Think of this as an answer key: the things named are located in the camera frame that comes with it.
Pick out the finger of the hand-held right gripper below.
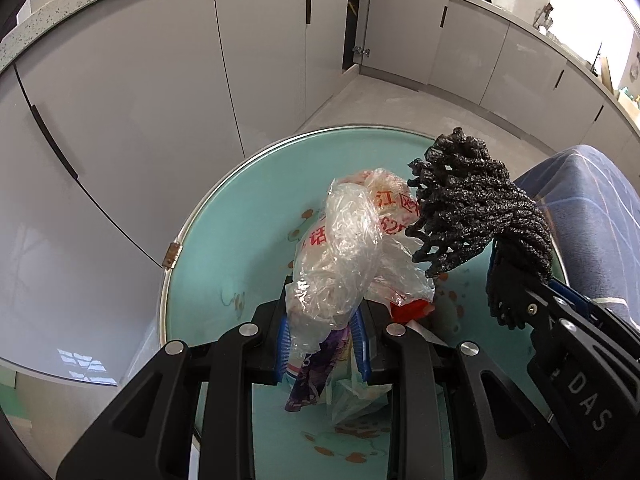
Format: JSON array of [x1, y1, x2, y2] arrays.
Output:
[[547, 280, 640, 343], [517, 280, 581, 356]]

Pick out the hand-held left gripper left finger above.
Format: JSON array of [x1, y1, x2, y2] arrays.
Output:
[[56, 275, 297, 480]]

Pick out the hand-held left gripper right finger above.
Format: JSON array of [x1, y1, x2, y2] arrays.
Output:
[[350, 301, 585, 480]]

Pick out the purple wrapper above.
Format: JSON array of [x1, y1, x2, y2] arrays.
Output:
[[284, 324, 352, 414]]

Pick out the clear bag with teal contents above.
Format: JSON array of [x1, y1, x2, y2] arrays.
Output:
[[324, 354, 397, 427]]

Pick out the red shiny wrapper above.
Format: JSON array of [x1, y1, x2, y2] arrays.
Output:
[[389, 299, 436, 324]]

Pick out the clear plastic bag red print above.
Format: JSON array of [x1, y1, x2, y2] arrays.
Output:
[[289, 167, 437, 357]]

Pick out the black foam net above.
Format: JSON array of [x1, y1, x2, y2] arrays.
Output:
[[404, 127, 557, 332]]

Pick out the teal cartoon print trash bin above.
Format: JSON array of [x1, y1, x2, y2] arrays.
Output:
[[159, 125, 569, 480]]

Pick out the blue plaid tablecloth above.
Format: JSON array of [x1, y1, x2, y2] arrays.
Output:
[[514, 145, 640, 332]]

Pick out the metal utensil holder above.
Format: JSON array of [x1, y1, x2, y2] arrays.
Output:
[[533, 2, 557, 36]]

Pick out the kitchen window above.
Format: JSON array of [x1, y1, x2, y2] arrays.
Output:
[[549, 0, 637, 87]]

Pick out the grey kitchen counter cabinets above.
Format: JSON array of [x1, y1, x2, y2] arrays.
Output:
[[0, 0, 640, 397]]

